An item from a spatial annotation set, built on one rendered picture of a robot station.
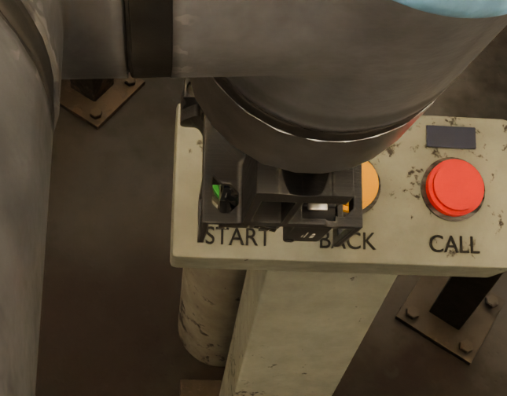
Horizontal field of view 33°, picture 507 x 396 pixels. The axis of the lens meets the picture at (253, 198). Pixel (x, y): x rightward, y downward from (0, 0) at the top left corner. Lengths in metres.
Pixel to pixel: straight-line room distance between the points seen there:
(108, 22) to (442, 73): 0.09
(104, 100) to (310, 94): 1.16
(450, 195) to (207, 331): 0.54
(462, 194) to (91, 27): 0.45
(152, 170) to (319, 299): 0.68
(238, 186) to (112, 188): 0.93
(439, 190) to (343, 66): 0.40
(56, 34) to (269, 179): 0.16
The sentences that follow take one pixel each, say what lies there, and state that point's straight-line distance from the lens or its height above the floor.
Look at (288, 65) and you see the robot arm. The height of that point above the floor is 0.93.
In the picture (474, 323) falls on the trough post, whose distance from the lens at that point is 1.26.
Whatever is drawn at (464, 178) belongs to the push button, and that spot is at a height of 0.61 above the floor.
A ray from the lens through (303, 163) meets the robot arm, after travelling 0.29.
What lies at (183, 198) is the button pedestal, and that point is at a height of 0.60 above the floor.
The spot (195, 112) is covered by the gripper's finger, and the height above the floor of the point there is 0.75.
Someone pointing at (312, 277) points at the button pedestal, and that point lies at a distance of 0.63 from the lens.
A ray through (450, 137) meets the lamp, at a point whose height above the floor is 0.61.
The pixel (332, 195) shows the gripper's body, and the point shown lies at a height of 0.82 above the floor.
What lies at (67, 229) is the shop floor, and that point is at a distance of 1.26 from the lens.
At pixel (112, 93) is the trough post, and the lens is 1.39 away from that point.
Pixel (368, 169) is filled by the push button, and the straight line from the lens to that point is 0.59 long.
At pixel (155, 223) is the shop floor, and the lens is 1.26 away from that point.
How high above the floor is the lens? 1.08
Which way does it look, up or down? 57 degrees down
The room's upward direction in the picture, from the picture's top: 12 degrees clockwise
